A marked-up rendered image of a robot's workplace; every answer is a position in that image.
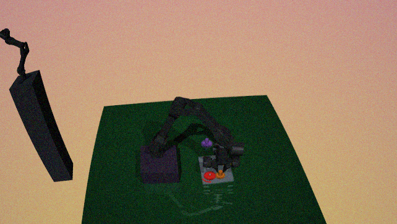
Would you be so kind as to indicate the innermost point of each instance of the orange gear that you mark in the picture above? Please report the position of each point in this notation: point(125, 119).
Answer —
point(220, 174)

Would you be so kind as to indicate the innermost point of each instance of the purple gear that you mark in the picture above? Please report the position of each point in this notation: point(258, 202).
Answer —
point(206, 143)

